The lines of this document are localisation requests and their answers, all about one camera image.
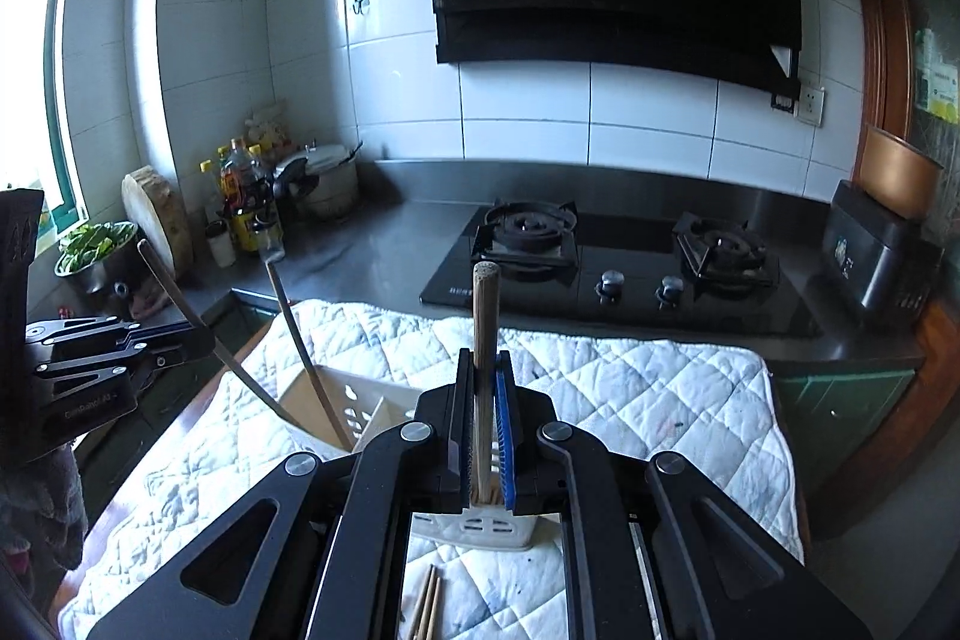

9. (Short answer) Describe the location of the wooden display cabinet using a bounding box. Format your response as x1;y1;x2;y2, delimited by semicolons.
861;0;958;242

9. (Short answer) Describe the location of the white quilted cloth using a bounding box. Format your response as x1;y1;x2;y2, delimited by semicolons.
59;299;804;638

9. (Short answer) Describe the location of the dark soy sauce bottle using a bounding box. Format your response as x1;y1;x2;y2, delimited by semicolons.
220;138;272;253

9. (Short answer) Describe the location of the steel bowl of greens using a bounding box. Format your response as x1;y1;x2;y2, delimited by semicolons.
53;221;142;296

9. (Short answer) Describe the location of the wall power socket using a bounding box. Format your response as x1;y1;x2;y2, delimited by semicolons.
796;85;825;127

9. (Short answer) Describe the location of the small white jar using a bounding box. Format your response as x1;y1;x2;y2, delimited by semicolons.
205;220;236;269

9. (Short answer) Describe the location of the yellow cap oil bottle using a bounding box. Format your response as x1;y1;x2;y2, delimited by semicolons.
199;159;223;224

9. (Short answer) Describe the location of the round wooden cutting board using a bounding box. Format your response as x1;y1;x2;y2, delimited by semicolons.
121;166;194;280

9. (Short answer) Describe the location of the black gas stove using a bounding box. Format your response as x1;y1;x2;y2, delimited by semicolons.
420;202;820;338

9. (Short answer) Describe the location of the wooden chopstick standing in holder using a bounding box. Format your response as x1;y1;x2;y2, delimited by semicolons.
263;260;353;452

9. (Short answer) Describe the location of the black rice cooker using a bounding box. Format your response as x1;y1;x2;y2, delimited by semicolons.
822;181;944;331

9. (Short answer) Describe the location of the white plastic utensil holder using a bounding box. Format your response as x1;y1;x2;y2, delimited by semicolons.
280;365;537;552

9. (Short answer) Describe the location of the copper inner pot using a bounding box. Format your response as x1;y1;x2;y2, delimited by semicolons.
856;127;942;221

